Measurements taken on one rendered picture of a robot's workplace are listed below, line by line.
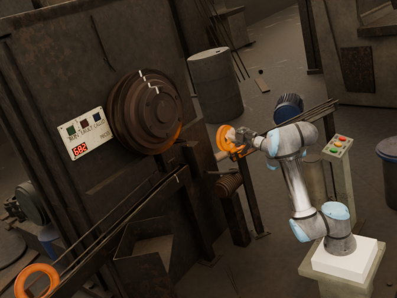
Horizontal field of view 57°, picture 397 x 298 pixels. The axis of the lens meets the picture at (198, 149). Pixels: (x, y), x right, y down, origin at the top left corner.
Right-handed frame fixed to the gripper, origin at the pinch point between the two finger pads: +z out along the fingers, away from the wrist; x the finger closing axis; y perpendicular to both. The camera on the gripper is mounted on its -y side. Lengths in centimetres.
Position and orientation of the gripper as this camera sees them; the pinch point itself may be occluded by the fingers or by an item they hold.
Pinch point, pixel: (225, 135)
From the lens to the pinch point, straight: 214.0
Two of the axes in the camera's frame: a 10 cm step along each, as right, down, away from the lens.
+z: -8.0, -3.0, 5.2
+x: -6.0, 4.4, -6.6
